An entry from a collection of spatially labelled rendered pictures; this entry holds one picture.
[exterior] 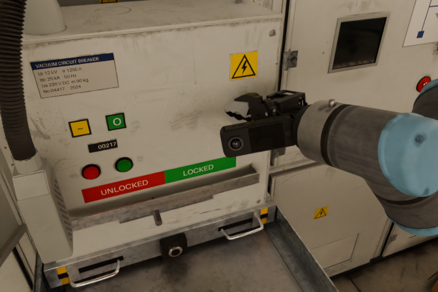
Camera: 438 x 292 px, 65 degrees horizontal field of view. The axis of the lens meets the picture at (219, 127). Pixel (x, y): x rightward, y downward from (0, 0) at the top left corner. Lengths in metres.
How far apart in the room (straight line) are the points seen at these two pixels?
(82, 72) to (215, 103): 0.24
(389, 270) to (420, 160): 1.68
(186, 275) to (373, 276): 1.33
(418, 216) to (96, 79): 0.51
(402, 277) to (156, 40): 1.79
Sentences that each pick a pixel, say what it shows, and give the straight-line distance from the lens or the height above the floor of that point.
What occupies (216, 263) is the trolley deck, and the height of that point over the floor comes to 0.85.
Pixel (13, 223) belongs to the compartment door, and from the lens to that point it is 1.07.
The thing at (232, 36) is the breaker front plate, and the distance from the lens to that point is 0.63.
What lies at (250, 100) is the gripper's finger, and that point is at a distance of 0.58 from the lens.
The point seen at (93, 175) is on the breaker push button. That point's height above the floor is 1.14.
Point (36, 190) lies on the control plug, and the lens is 0.57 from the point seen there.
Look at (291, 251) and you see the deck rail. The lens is 0.90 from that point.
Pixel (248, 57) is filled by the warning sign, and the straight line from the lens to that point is 0.65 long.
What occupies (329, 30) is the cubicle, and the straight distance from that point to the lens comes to 1.01.
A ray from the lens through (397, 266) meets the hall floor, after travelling 2.12.
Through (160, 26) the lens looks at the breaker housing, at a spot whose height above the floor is 1.39.
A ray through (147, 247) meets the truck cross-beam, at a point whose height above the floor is 0.91.
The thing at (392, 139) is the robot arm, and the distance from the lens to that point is 0.42.
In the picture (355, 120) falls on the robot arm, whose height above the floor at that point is 1.33.
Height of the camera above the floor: 1.55
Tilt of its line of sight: 32 degrees down
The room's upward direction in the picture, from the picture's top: straight up
